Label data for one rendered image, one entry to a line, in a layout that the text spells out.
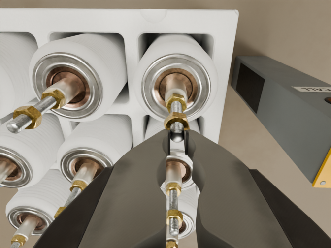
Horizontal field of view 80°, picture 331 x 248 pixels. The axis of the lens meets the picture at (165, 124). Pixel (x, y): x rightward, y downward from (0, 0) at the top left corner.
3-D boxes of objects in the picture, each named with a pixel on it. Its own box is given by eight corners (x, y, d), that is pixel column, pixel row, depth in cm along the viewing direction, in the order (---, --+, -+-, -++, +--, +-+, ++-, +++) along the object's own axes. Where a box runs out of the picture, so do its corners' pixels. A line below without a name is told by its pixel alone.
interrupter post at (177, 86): (179, 102, 23) (180, 114, 20) (160, 91, 22) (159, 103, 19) (190, 84, 22) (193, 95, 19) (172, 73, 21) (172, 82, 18)
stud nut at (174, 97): (164, 108, 19) (163, 112, 18) (167, 92, 18) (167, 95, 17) (184, 112, 19) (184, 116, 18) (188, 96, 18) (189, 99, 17)
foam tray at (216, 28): (20, 9, 41) (-75, 7, 25) (213, 11, 40) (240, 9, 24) (66, 160, 60) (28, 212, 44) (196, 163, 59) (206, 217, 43)
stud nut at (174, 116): (162, 129, 16) (161, 135, 15) (166, 109, 15) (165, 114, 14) (186, 133, 16) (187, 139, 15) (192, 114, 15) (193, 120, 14)
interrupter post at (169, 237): (181, 225, 34) (182, 244, 31) (168, 228, 34) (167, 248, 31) (175, 216, 33) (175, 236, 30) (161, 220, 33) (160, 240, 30)
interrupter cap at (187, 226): (200, 230, 34) (201, 233, 34) (161, 240, 36) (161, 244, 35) (182, 202, 31) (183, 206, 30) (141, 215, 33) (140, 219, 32)
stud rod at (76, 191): (82, 172, 26) (52, 225, 20) (89, 175, 26) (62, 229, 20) (79, 176, 27) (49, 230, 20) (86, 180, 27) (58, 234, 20)
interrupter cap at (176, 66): (185, 128, 25) (185, 131, 24) (130, 99, 23) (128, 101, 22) (224, 76, 21) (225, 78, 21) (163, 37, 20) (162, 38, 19)
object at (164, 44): (181, 90, 41) (187, 139, 25) (140, 66, 39) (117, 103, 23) (210, 47, 37) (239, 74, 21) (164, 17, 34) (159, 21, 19)
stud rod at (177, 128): (170, 100, 20) (168, 142, 14) (172, 90, 20) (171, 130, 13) (180, 101, 20) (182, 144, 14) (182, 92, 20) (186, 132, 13)
